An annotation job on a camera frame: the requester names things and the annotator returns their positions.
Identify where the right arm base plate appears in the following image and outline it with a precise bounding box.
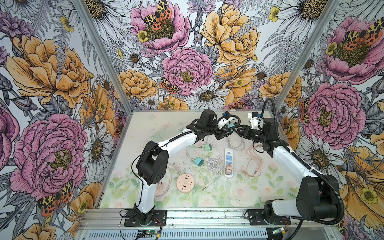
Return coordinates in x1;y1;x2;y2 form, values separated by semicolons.
244;209;291;226

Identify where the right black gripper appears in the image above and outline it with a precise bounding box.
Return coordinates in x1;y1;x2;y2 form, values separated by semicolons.
232;124;268;144

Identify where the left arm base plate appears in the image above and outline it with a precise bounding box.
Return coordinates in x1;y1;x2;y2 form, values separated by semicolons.
124;209;168;227

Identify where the white blue power strip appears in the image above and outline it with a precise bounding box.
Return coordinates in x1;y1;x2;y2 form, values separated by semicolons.
224;148;234;179

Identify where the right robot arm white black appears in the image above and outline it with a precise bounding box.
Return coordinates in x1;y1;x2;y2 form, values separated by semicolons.
235;118;345;225

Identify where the round pink power socket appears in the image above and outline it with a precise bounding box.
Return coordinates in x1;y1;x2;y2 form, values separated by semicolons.
176;174;196;194

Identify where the aluminium front rail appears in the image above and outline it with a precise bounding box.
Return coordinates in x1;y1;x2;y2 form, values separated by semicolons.
75;208;342;240

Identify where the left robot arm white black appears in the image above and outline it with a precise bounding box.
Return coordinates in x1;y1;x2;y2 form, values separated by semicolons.
127;109;241;225

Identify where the pink charger plug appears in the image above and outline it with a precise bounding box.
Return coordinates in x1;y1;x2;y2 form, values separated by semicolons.
225;164;233;176

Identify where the pink charger cable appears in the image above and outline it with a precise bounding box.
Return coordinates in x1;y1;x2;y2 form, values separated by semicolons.
236;145;265;178

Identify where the white thin coiled cable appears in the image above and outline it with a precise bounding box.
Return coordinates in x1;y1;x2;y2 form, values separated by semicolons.
205;155;224;176

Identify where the clear pink socket cable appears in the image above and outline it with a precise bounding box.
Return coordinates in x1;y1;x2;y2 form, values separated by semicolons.
152;163;181;202

